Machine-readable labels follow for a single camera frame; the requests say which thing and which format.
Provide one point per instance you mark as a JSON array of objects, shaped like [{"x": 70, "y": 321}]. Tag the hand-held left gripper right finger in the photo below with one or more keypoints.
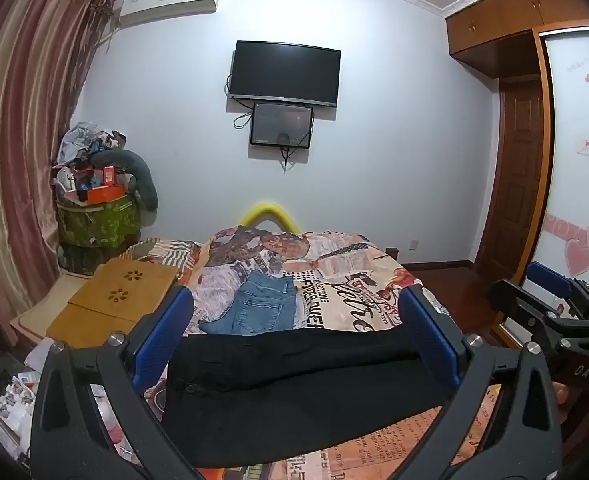
[{"x": 429, "y": 335}]

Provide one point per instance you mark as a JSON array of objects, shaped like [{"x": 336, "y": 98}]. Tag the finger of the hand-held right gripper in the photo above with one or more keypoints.
[
  {"x": 524, "y": 305},
  {"x": 549, "y": 277}
]

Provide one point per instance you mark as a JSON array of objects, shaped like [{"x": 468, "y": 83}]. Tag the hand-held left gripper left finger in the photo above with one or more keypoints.
[{"x": 167, "y": 332}]

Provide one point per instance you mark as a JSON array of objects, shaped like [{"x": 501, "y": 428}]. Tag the black pants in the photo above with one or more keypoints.
[{"x": 294, "y": 390}]

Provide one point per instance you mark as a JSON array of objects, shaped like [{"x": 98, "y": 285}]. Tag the person's right hand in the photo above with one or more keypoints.
[{"x": 562, "y": 400}]

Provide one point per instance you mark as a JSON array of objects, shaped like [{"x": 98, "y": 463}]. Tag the wooden lap table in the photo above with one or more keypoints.
[{"x": 109, "y": 300}]

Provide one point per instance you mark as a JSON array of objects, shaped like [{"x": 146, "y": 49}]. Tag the blue jeans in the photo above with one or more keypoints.
[{"x": 259, "y": 307}]

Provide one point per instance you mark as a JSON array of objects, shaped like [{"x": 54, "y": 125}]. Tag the brown wooden door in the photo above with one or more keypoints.
[{"x": 517, "y": 175}]

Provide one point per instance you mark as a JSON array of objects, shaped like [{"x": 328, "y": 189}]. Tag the wooden wardrobe with door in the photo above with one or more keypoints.
[{"x": 582, "y": 160}]

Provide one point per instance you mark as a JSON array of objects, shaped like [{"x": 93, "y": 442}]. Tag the bed with newspaper-print cover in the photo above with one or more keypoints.
[{"x": 324, "y": 270}]

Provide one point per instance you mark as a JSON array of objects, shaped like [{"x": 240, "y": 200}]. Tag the green storage bag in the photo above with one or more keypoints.
[{"x": 99, "y": 222}]

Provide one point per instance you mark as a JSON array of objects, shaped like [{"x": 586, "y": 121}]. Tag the orange box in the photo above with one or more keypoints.
[{"x": 104, "y": 192}]

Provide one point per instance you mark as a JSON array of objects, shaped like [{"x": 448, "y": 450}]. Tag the yellow foam headboard pad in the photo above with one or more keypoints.
[{"x": 268, "y": 212}]

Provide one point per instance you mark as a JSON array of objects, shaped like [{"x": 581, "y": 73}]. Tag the grey neck pillow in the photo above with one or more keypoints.
[{"x": 142, "y": 175}]

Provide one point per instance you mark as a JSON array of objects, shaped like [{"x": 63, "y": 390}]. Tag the pile of papers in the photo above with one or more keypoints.
[{"x": 14, "y": 400}]

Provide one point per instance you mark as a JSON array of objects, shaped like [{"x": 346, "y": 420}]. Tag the pile of clothes and boxes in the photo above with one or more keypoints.
[{"x": 92, "y": 155}]

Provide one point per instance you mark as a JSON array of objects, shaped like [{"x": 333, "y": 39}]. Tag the striped pink curtain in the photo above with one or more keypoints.
[{"x": 19, "y": 150}]

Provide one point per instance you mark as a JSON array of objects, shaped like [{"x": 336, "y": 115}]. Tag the small black monitor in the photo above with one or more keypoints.
[{"x": 280, "y": 125}]

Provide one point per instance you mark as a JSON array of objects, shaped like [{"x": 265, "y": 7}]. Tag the wooden overhead cabinet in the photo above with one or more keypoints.
[{"x": 514, "y": 15}]

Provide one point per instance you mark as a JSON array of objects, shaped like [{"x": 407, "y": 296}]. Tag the white air conditioner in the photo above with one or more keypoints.
[{"x": 169, "y": 2}]

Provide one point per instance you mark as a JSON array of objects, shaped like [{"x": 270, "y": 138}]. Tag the wooden bed frame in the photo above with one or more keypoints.
[{"x": 393, "y": 254}]

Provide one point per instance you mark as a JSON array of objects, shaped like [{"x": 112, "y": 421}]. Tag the white wall socket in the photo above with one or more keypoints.
[{"x": 413, "y": 245}]

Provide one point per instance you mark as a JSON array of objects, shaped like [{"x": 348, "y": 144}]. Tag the black wall television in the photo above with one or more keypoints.
[{"x": 284, "y": 72}]

